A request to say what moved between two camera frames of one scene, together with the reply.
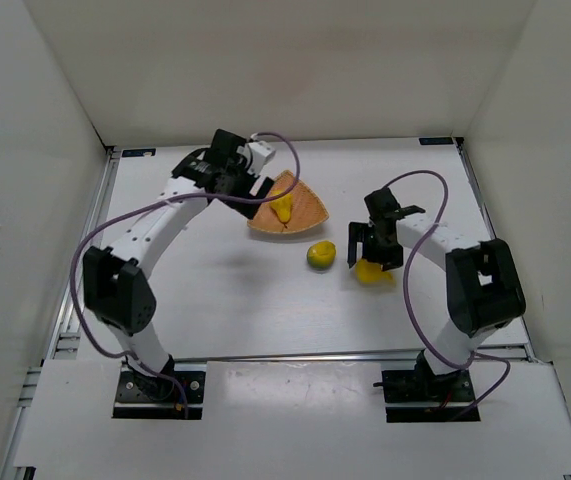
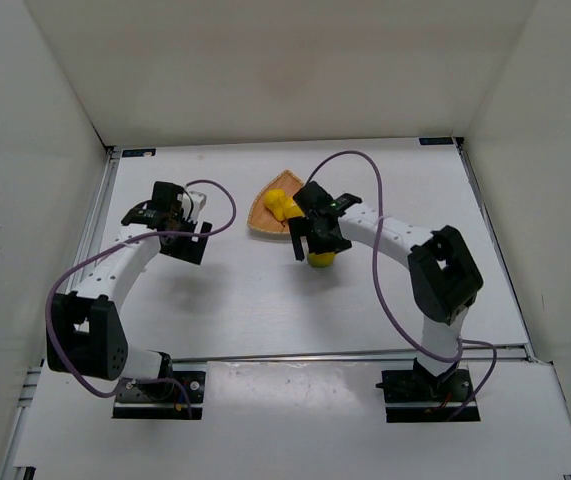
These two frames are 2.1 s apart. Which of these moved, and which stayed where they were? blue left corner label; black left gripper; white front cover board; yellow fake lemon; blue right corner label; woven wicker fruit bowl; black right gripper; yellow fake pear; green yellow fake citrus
Moved: yellow fake lemon; black right gripper; black left gripper
Stayed: green yellow fake citrus; white front cover board; blue left corner label; yellow fake pear; woven wicker fruit bowl; blue right corner label
